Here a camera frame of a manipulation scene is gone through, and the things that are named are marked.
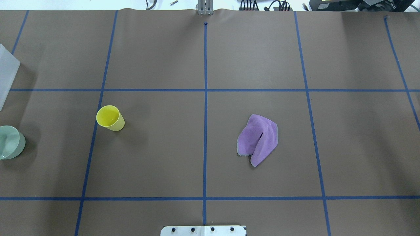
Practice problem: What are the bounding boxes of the yellow plastic cup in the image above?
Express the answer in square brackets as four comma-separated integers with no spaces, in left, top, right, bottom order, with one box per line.
[96,106,125,131]

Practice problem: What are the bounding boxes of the translucent plastic storage box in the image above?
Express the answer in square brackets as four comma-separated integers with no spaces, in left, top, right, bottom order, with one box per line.
[0,44,21,109]

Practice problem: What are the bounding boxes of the purple cloth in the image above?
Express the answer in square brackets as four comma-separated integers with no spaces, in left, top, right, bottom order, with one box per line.
[237,114,279,167]

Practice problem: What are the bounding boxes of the aluminium frame post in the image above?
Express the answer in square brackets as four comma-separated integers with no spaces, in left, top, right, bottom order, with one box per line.
[196,0,214,15]

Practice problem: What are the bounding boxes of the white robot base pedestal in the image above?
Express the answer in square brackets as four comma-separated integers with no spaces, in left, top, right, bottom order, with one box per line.
[160,225,247,236]

